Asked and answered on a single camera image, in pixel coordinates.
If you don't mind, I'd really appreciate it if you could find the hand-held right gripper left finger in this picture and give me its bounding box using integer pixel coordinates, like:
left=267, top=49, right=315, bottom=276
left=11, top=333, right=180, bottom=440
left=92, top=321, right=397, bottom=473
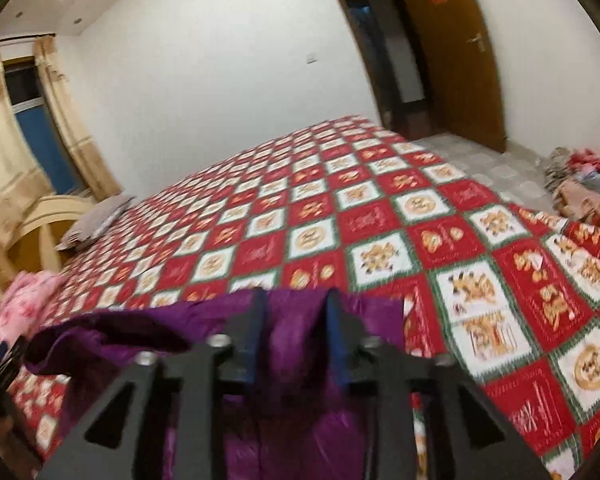
left=40, top=290, right=269, bottom=480

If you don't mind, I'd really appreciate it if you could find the grey striped pillow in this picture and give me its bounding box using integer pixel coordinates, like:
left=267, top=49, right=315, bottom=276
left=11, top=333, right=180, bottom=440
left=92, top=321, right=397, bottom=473
left=55, top=195, right=137, bottom=252

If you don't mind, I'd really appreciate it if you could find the pile of clothes on floor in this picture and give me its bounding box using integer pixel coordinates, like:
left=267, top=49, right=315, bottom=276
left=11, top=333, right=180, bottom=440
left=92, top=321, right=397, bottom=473
left=545, top=147, right=600, bottom=224

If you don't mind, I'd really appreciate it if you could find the beige floral curtain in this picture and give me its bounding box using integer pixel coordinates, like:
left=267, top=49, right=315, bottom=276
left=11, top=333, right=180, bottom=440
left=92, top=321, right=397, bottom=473
left=0, top=42, right=54, bottom=281
left=32, top=35, right=124, bottom=204

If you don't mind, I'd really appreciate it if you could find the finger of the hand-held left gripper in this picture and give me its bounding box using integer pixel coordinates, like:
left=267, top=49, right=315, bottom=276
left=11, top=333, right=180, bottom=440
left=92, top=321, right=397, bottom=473
left=0, top=337, right=29, bottom=386

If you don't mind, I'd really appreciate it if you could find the brown wooden door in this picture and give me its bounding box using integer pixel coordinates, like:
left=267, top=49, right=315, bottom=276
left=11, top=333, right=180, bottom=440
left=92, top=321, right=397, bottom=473
left=392, top=0, right=509, bottom=154

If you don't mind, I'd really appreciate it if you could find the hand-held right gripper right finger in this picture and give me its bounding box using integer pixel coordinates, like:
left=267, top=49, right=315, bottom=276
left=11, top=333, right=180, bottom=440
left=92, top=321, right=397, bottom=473
left=325, top=289, right=552, bottom=480

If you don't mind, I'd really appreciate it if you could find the pink floral quilt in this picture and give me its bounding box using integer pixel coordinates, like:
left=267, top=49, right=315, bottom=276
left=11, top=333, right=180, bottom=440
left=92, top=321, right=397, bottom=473
left=0, top=271, right=64, bottom=357

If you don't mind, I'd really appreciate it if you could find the brown door frame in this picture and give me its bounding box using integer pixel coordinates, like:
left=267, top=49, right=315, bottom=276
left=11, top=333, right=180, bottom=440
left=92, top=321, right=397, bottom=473
left=320, top=0, right=431, bottom=142

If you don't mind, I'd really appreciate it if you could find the window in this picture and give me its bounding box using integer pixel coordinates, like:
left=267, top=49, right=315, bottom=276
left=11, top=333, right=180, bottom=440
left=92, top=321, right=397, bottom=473
left=2, top=57, right=89, bottom=197

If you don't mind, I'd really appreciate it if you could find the cream wooden headboard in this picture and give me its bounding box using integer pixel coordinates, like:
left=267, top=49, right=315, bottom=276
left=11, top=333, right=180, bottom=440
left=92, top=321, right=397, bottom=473
left=0, top=195, right=99, bottom=361

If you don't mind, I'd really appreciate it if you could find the red checked printed bedspread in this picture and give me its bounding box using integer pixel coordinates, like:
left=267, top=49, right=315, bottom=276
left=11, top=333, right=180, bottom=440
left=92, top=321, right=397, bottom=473
left=5, top=115, right=600, bottom=480

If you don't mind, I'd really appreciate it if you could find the purple hooded puffer jacket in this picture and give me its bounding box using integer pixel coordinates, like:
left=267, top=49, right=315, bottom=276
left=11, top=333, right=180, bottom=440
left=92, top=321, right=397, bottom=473
left=24, top=287, right=417, bottom=480

